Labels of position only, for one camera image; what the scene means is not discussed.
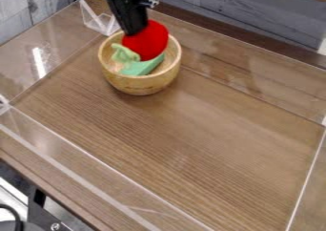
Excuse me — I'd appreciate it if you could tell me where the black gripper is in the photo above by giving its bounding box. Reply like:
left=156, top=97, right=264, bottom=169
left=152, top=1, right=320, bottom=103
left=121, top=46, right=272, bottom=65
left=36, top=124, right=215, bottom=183
left=106, top=0, right=159, bottom=35

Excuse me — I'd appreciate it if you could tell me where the red plush strawberry toy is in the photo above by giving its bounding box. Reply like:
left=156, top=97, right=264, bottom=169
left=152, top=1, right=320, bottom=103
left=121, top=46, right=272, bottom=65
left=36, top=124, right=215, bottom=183
left=110, top=20, right=169, bottom=63

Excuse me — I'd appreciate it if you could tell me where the green rectangular block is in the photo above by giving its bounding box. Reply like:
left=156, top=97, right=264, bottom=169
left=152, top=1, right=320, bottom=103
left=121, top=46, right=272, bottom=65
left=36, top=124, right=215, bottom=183
left=120, top=53, right=164, bottom=76

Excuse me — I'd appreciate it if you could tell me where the wooden bowl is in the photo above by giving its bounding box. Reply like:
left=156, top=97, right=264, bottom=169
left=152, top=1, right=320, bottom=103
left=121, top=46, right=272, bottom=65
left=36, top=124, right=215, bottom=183
left=97, top=31, right=181, bottom=95

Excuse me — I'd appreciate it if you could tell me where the clear acrylic front barrier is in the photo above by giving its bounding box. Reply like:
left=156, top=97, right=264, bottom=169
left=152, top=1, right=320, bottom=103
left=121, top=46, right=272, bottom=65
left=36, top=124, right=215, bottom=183
left=0, top=94, right=212, bottom=231

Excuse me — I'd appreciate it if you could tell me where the clear acrylic corner bracket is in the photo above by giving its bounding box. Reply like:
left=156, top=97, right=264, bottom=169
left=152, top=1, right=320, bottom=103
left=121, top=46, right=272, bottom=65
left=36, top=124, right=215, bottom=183
left=78, top=0, right=121, bottom=36

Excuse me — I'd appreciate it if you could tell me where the black table leg bracket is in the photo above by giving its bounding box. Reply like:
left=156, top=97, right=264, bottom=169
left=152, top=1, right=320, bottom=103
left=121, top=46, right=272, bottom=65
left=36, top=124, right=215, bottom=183
left=26, top=187, right=72, bottom=231

